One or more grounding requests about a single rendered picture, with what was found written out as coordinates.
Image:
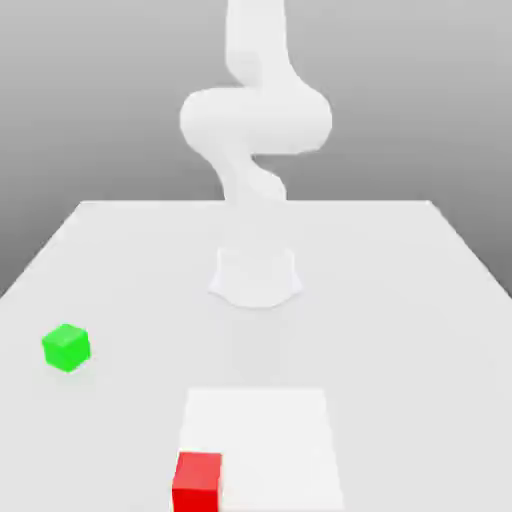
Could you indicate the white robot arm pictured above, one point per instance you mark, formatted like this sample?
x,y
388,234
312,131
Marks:
x,y
256,120

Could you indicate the small red cube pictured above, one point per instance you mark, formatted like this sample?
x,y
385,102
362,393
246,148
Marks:
x,y
196,482

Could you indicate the small green cube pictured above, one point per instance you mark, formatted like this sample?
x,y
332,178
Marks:
x,y
66,348

